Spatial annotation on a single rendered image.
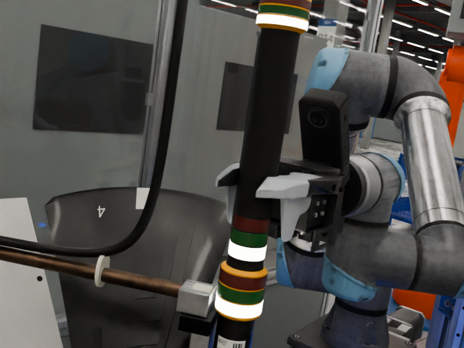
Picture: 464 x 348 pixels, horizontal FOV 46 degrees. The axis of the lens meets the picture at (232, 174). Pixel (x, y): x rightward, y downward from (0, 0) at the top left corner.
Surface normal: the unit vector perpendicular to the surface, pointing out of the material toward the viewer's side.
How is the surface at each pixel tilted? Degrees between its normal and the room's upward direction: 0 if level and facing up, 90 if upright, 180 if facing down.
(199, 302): 90
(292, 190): 90
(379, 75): 74
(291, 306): 90
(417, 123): 50
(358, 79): 84
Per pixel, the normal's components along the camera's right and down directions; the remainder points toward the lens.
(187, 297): -0.18, 0.14
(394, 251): 0.02, -0.36
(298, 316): 0.69, 0.22
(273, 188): 0.37, -0.59
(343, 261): -0.55, 0.05
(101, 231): 0.02, -0.56
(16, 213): 0.62, -0.46
